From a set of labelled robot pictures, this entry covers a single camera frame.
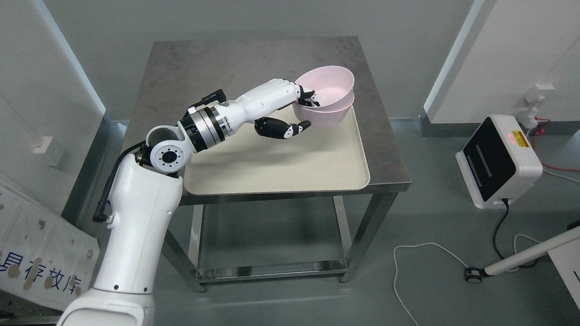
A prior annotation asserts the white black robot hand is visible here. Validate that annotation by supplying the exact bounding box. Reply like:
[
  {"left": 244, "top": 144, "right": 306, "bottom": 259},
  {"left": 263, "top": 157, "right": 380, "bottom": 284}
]
[{"left": 219, "top": 78, "right": 320, "bottom": 139}]

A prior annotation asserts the pink bowl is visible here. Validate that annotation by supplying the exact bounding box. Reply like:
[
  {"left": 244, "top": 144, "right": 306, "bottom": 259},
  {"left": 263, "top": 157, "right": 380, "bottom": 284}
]
[
  {"left": 295, "top": 66, "right": 355, "bottom": 112},
  {"left": 292, "top": 94, "right": 355, "bottom": 128}
]

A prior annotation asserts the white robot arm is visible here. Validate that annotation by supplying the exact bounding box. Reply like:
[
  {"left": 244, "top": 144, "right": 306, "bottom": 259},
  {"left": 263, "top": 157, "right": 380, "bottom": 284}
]
[{"left": 58, "top": 90, "right": 254, "bottom": 326}]

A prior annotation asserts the beige plastic tray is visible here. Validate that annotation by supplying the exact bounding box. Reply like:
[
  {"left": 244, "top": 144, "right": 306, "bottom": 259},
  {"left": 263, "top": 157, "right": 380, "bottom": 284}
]
[{"left": 183, "top": 109, "right": 370, "bottom": 196}]

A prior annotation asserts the stainless steel table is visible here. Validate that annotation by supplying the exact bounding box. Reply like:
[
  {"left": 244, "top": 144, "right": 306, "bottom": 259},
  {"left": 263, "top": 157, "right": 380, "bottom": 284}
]
[{"left": 124, "top": 36, "right": 411, "bottom": 292}]

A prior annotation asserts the white black charger box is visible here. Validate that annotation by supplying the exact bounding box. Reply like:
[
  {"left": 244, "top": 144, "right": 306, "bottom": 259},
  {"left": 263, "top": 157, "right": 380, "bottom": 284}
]
[{"left": 455, "top": 114, "right": 543, "bottom": 209}]

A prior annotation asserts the white stand leg with caster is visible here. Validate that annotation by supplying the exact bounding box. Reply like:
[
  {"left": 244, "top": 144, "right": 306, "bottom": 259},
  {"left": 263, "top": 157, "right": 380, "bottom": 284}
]
[{"left": 464, "top": 227, "right": 580, "bottom": 297}]

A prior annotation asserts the white sign board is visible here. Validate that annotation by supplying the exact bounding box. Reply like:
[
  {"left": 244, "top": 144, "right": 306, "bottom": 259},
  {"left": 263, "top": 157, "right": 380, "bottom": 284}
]
[{"left": 0, "top": 184, "right": 100, "bottom": 310}]

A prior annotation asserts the white cable on floor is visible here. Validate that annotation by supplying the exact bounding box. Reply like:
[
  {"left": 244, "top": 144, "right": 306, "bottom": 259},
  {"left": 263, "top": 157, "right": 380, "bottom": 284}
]
[{"left": 393, "top": 234, "right": 544, "bottom": 326}]

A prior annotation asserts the white wall switch box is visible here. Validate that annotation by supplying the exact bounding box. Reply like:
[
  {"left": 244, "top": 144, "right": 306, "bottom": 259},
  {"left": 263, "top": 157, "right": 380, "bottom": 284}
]
[{"left": 33, "top": 136, "right": 66, "bottom": 168}]

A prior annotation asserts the black power cable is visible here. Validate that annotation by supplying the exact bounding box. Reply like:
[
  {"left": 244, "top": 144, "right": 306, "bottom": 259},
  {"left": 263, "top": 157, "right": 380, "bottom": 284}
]
[{"left": 492, "top": 199, "right": 544, "bottom": 268}]

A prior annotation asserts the wall socket with plug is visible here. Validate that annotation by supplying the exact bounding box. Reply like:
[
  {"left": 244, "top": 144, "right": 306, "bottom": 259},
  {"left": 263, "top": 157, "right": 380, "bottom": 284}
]
[{"left": 516, "top": 83, "right": 555, "bottom": 131}]

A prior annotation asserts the red cable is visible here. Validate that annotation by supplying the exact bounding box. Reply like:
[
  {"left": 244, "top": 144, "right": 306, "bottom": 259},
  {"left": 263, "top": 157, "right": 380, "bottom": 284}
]
[{"left": 533, "top": 118, "right": 580, "bottom": 173}]

